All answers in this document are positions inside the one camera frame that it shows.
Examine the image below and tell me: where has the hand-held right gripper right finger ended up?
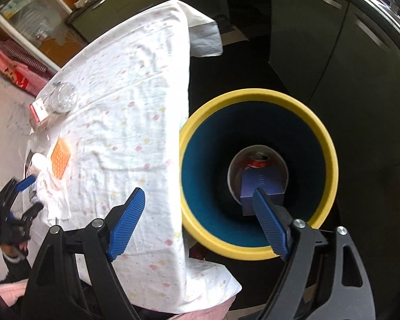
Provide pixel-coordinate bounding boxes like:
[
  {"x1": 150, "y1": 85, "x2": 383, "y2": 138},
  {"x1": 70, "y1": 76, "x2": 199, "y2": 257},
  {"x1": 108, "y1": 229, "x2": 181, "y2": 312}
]
[{"x1": 251, "y1": 187, "x2": 377, "y2": 320}]

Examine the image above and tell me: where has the person's left hand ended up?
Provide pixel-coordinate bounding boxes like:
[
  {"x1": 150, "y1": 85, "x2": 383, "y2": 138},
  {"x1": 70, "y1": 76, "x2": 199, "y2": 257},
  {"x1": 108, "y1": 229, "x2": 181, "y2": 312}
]
[{"x1": 0, "y1": 241, "x2": 30, "y2": 264}]

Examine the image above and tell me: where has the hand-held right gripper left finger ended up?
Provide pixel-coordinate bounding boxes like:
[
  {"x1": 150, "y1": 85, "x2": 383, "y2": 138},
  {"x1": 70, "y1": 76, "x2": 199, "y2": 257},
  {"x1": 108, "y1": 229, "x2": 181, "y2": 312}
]
[{"x1": 22, "y1": 187, "x2": 146, "y2": 320}]

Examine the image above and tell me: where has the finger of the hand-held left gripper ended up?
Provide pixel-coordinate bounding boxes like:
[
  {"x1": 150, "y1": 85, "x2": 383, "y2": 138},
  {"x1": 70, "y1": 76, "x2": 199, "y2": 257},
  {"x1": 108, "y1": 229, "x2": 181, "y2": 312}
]
[
  {"x1": 18, "y1": 203, "x2": 45, "y2": 230},
  {"x1": 0, "y1": 174, "x2": 37, "y2": 207}
]

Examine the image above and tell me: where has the red and white box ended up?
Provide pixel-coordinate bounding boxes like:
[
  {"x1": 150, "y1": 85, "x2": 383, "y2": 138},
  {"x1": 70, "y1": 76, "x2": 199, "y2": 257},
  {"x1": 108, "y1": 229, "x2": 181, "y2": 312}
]
[{"x1": 29, "y1": 98, "x2": 53, "y2": 129}]

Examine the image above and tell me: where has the glass door cabinet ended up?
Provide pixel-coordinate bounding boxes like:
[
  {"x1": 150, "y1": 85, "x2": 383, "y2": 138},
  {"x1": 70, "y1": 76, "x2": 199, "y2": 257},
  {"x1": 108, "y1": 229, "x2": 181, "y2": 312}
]
[{"x1": 0, "y1": 0, "x2": 79, "y2": 70}]

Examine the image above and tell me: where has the white dotted tablecloth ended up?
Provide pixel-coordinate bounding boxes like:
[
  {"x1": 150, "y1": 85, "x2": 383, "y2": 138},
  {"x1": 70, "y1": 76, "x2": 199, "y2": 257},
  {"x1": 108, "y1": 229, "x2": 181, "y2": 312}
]
[{"x1": 25, "y1": 0, "x2": 243, "y2": 307}]

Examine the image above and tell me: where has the red drink can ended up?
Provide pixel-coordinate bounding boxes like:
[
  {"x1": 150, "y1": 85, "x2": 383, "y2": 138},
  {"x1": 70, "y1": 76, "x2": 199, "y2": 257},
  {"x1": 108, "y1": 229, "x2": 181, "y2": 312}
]
[{"x1": 243, "y1": 151, "x2": 277, "y2": 171}]

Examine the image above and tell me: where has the dark counter cabinet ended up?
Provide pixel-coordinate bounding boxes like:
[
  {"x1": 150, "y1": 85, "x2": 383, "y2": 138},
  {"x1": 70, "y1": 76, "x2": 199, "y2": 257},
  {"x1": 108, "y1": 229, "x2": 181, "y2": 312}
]
[{"x1": 66, "y1": 0, "x2": 222, "y2": 45}]

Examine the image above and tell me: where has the stack of red patterned cartons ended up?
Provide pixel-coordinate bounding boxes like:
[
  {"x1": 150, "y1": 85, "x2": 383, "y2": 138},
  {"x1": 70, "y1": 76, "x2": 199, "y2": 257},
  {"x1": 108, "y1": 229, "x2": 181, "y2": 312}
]
[{"x1": 0, "y1": 31, "x2": 59, "y2": 92}]

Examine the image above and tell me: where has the clear plastic water bottle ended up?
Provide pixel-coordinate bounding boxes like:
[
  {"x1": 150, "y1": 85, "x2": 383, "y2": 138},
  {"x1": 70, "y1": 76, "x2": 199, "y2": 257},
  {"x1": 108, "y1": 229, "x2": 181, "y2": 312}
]
[{"x1": 47, "y1": 83, "x2": 79, "y2": 114}]

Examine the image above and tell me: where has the yellow and teal bin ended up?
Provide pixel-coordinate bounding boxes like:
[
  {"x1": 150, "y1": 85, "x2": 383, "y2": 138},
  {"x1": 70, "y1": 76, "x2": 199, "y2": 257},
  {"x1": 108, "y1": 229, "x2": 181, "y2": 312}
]
[{"x1": 179, "y1": 88, "x2": 339, "y2": 262}]

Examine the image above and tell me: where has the pink garment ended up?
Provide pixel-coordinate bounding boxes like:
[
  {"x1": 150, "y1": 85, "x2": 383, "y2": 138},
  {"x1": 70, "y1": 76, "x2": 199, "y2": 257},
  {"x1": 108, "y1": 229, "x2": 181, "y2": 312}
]
[{"x1": 0, "y1": 281, "x2": 28, "y2": 308}]

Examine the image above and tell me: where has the orange sponge cloth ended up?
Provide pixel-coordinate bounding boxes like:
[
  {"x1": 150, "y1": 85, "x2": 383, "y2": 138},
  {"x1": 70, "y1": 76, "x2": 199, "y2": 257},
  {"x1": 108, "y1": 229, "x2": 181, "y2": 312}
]
[{"x1": 50, "y1": 139, "x2": 71, "y2": 178}]

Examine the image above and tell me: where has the blue cardboard box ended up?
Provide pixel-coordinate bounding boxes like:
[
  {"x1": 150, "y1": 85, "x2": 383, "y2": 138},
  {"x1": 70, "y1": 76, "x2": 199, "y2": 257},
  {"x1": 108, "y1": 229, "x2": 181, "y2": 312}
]
[{"x1": 239, "y1": 167, "x2": 285, "y2": 217}]

